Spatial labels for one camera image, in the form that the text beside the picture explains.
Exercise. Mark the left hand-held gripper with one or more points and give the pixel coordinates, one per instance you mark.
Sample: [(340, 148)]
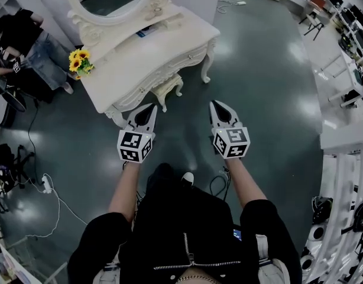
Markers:
[(129, 142)]

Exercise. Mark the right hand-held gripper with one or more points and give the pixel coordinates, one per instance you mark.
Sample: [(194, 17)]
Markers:
[(234, 139)]

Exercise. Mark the white dressing table drawer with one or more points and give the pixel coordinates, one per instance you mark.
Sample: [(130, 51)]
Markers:
[(184, 60)]

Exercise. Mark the person's left forearm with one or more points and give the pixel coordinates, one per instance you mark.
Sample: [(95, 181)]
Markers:
[(125, 188)]

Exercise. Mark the person's right forearm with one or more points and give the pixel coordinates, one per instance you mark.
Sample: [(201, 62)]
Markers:
[(243, 185)]

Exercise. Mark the white carved drawer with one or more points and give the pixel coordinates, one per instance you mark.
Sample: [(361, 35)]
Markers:
[(134, 96)]

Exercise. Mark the white dressing table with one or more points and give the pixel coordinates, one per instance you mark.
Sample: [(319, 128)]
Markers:
[(146, 55)]

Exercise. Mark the white carved stool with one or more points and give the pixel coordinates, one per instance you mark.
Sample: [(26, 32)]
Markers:
[(166, 87)]

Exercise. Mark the person's white shoe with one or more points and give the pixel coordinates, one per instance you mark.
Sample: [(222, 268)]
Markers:
[(188, 177)]

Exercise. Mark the yellow sunflower bouquet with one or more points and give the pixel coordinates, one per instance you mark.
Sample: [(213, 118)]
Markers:
[(79, 62)]

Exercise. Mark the blue card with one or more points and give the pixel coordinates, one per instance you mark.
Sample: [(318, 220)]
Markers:
[(146, 31)]

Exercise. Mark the small round jar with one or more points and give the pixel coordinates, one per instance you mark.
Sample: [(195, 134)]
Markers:
[(158, 9)]

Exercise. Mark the white power strip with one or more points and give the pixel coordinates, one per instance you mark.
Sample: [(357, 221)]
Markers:
[(46, 184), (241, 2)]

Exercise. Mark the person's black jacket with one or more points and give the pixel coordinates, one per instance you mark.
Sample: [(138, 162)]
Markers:
[(181, 232)]

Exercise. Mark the blue screen device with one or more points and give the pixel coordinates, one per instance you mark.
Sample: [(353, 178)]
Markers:
[(237, 235)]

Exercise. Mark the white side table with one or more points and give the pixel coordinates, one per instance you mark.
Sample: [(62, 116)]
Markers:
[(344, 135)]

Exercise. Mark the white office desk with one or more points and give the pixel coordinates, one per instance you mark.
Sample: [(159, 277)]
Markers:
[(347, 67)]

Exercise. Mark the black round chair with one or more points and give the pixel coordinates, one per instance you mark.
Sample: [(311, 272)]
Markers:
[(8, 96)]

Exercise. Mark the brown seat chair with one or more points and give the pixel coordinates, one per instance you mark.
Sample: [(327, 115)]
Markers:
[(316, 3)]

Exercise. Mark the white metal rack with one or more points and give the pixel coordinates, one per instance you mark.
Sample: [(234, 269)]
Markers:
[(341, 217)]

